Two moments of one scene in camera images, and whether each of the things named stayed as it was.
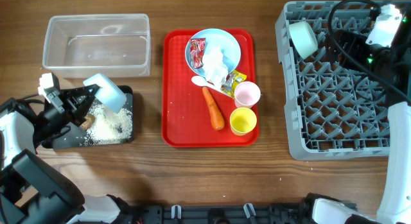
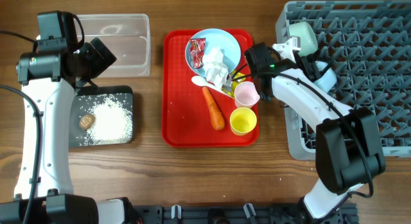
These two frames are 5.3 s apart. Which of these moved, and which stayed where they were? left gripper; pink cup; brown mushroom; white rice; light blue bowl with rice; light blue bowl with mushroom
Moved: light blue bowl with rice; left gripper
Stayed: light blue bowl with mushroom; pink cup; white rice; brown mushroom
